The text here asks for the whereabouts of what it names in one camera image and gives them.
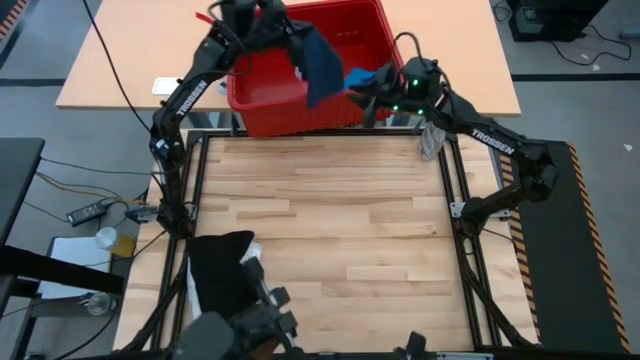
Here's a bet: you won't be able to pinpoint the black aluminium table frame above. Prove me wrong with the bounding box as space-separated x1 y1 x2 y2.
117 125 540 360

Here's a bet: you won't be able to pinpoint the clear glass jar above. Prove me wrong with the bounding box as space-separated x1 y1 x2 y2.
83 292 120 317

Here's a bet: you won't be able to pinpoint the left arm cable loop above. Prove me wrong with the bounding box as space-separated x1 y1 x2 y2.
205 0 254 79

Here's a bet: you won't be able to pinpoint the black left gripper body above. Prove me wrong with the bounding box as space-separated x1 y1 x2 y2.
249 0 302 51

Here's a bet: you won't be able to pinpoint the black power adapter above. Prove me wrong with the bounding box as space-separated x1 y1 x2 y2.
65 198 112 227

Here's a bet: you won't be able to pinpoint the arm cable loop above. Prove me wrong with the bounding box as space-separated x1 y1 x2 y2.
392 31 426 64
205 0 254 79

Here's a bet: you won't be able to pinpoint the dark navy garment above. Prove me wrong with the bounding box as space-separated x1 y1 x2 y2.
298 27 346 110

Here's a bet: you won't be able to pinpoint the clear bottle amber liquid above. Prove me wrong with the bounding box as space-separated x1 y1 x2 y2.
94 225 137 259

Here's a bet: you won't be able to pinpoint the white flat box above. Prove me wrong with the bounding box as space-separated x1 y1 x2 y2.
38 235 112 300

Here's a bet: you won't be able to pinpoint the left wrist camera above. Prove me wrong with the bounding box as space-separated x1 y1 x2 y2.
219 0 259 39

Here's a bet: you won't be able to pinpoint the black power cable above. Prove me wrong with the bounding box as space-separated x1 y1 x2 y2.
548 23 634 68

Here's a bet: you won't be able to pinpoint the red plastic laundry bin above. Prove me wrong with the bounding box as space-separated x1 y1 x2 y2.
226 0 407 139

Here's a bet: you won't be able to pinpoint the bright blue garment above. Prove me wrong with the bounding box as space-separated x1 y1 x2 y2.
343 67 380 95

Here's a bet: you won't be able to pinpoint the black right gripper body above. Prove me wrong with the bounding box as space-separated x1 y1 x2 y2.
369 82 416 115

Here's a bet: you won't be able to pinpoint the black computer case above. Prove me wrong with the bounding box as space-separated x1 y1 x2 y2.
507 0 611 44

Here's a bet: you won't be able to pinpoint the thin black cable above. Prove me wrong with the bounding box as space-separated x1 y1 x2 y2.
39 157 154 177

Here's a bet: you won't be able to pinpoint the light wooden desk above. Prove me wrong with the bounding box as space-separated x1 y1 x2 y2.
55 0 521 118

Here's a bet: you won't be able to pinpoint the long black cable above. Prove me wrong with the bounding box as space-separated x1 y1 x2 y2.
81 0 161 144

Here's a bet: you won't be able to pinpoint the right arm cable loop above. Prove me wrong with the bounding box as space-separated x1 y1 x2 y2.
392 31 426 64

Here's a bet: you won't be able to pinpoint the black mat striped edges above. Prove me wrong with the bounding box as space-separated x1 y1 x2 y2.
496 136 634 356
0 0 30 42

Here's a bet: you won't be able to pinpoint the clear spray bottle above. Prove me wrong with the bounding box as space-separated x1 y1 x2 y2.
418 121 450 162

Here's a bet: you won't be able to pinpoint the black garment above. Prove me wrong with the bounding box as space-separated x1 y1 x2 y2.
185 229 262 321

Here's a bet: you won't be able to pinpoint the black handheld camera rig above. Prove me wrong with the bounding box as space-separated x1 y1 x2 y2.
171 257 307 360

